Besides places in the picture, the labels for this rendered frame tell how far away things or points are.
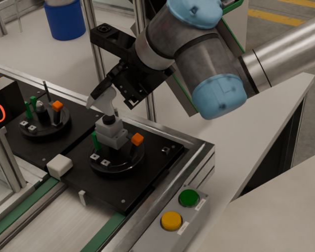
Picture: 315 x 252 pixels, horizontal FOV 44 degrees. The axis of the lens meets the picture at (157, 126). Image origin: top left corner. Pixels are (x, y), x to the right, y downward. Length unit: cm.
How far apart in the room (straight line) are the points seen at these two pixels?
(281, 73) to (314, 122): 197
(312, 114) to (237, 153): 164
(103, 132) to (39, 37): 106
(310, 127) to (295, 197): 160
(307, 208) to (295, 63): 43
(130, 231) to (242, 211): 29
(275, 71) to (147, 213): 40
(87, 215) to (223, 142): 45
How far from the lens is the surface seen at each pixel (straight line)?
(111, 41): 72
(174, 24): 58
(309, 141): 250
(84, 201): 92
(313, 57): 69
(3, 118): 80
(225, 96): 55
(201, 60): 56
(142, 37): 65
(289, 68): 68
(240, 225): 95
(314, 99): 285
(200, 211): 85
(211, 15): 57
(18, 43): 187
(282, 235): 95
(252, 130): 119
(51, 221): 94
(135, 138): 85
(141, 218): 85
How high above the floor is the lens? 163
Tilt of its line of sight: 39 degrees down
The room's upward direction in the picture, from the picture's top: 6 degrees counter-clockwise
